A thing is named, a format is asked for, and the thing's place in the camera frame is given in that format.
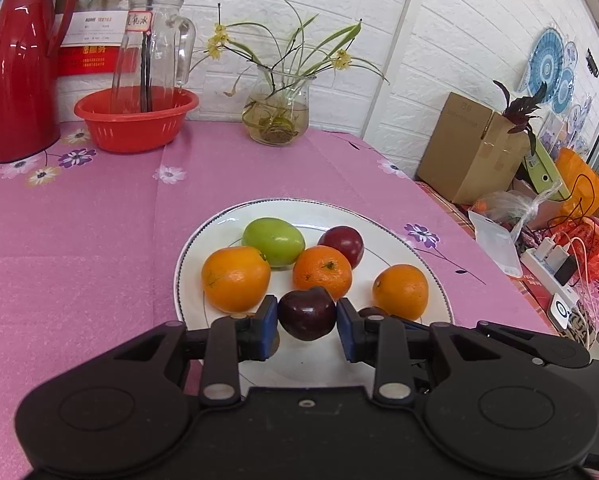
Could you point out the white charger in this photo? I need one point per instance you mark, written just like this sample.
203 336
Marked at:
552 255

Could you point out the glass pitcher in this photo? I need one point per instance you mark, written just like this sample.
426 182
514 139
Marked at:
164 60

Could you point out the wall poster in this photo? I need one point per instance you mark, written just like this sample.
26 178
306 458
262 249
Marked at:
99 30

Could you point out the dark purple plum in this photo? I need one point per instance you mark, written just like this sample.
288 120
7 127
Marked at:
307 315

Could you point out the orange bag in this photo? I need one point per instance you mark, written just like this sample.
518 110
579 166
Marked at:
579 180

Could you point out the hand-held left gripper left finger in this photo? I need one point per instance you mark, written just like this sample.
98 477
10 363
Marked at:
268 327

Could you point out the small tangerine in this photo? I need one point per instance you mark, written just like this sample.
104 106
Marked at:
322 270

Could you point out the small white device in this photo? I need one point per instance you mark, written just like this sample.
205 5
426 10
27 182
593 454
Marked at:
562 310

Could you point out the large orange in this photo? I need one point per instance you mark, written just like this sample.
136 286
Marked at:
234 280
399 290

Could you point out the white porcelain plate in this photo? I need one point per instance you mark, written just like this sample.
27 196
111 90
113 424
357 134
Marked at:
214 230

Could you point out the white power strip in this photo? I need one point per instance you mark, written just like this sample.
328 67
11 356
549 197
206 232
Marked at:
534 262

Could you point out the black charger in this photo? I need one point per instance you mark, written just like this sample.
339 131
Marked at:
567 270

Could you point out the clear plastic bag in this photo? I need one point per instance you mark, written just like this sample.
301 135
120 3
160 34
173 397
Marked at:
504 205

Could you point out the black wall fixture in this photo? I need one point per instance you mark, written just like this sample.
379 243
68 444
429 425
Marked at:
592 62

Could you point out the blue patterned wall decoration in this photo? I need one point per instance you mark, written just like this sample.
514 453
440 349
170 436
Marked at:
547 65

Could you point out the black stirring stick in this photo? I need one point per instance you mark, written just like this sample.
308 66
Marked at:
146 70

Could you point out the green box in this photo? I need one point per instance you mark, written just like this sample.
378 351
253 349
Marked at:
542 165

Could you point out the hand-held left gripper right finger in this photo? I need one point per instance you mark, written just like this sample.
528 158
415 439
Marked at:
346 330

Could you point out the red plastic basin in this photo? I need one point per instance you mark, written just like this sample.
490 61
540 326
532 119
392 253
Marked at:
129 132

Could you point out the dark purple plant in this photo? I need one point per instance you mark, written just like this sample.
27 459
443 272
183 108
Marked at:
522 110

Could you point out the glass vase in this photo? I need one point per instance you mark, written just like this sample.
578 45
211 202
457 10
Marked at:
279 125

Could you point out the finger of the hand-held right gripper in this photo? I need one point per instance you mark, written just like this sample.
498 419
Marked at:
539 347

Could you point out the green jujube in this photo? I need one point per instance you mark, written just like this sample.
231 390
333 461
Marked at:
272 240

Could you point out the white pouch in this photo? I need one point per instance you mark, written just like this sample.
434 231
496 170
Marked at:
499 250

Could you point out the dark red plum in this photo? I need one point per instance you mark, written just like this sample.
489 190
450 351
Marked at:
342 242

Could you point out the cardboard box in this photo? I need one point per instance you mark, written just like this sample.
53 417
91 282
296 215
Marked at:
469 160

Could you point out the yellow flowering plant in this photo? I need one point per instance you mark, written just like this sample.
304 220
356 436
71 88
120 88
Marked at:
218 42

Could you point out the pink floral tablecloth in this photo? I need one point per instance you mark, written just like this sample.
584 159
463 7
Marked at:
79 260

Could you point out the red thermos jug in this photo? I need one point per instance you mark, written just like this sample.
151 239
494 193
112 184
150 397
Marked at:
19 85

